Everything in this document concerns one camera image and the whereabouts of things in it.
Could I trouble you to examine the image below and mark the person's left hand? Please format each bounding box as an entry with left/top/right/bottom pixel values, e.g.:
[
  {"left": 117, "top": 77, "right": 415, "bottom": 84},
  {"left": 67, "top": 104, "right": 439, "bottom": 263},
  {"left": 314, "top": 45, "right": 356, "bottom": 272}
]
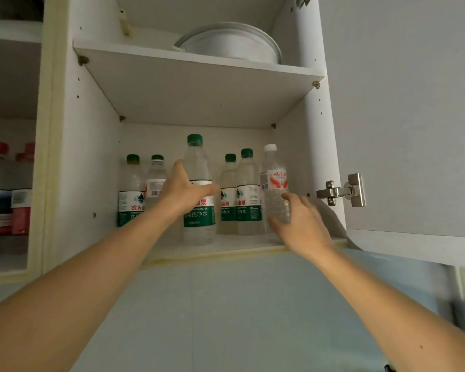
[{"left": 154, "top": 159, "right": 220, "bottom": 225}]

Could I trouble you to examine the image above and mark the person's right hand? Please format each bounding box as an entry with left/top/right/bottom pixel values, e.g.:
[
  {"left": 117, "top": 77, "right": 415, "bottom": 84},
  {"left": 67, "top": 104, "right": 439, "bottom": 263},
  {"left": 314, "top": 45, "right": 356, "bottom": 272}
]
[{"left": 267, "top": 192, "right": 338, "bottom": 260}]

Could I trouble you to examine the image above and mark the green-cap water bottle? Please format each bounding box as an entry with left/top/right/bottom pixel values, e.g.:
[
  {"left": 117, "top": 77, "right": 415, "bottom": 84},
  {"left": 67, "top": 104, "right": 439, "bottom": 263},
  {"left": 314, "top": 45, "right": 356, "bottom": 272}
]
[{"left": 182, "top": 133, "right": 218, "bottom": 246}]

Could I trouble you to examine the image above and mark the group of bottles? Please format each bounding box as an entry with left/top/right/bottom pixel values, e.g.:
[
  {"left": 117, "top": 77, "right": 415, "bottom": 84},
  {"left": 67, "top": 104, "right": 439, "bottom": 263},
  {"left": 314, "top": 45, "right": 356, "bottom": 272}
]
[
  {"left": 117, "top": 148, "right": 264, "bottom": 236},
  {"left": 0, "top": 140, "right": 36, "bottom": 252}
]

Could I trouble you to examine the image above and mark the white-cap red-label bottle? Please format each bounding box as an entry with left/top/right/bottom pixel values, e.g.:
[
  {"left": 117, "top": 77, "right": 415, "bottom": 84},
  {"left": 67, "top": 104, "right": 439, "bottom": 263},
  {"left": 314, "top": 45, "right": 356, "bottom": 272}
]
[{"left": 259, "top": 144, "right": 293, "bottom": 235}]

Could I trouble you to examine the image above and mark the white wall cabinet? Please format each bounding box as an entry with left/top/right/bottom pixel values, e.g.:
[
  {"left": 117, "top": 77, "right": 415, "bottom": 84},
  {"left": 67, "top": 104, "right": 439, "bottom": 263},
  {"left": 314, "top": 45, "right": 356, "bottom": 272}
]
[{"left": 0, "top": 0, "right": 349, "bottom": 287}]

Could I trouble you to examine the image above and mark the person's right forearm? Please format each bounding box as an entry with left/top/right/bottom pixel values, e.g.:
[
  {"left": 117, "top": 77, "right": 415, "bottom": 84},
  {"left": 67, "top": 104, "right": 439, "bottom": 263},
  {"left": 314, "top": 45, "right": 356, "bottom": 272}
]
[{"left": 314, "top": 243, "right": 465, "bottom": 372}]

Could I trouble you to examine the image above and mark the person's left forearm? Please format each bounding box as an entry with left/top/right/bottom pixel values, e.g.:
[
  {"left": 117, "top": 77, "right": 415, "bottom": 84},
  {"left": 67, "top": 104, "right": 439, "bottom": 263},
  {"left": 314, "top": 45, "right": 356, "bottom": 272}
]
[{"left": 0, "top": 207, "right": 179, "bottom": 372}]

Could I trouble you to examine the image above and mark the white plastic basin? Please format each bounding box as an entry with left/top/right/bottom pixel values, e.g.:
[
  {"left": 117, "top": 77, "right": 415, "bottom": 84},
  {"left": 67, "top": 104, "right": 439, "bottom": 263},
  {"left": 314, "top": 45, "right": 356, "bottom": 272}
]
[{"left": 173, "top": 22, "right": 283, "bottom": 65}]

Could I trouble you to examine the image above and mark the grey wall cabinet door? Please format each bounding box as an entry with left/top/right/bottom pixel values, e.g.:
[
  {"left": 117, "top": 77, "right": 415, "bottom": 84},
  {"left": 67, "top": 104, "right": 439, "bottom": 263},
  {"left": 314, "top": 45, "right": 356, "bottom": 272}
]
[{"left": 317, "top": 0, "right": 465, "bottom": 270}]

